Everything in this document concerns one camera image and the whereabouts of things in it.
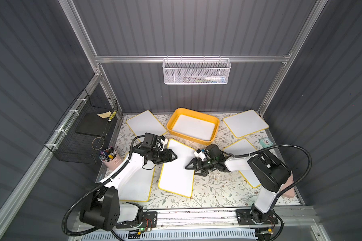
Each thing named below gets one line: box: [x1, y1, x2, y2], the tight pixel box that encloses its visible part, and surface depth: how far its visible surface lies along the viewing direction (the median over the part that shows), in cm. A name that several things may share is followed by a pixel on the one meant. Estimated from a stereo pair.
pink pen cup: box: [99, 146, 123, 171], surface depth 85 cm
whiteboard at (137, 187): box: [119, 166, 155, 202], surface depth 84 cm
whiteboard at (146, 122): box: [126, 110, 168, 137], surface depth 119 cm
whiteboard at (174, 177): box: [158, 138, 196, 198], surface depth 86 cm
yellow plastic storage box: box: [166, 107, 220, 146], surface depth 115 cm
